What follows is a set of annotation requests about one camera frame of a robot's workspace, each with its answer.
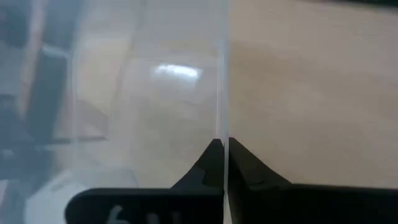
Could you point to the clear plastic basket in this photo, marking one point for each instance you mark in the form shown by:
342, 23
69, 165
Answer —
155, 109

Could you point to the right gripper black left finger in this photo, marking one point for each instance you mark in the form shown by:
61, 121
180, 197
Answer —
186, 205

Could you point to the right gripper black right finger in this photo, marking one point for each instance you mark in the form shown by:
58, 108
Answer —
280, 205

